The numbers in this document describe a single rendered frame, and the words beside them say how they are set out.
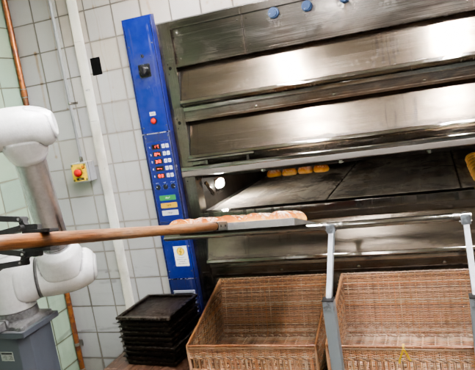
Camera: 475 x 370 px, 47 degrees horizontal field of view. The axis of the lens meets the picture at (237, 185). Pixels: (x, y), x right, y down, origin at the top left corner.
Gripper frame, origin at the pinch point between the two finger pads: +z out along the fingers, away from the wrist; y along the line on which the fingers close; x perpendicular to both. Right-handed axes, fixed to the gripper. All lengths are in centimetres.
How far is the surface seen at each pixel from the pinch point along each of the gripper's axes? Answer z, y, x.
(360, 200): 45, -6, -153
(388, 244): 55, 14, -156
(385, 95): 60, -49, -146
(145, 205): -62, -12, -151
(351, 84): 47, -55, -141
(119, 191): -76, -21, -149
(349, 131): 44, -36, -144
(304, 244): 17, 12, -156
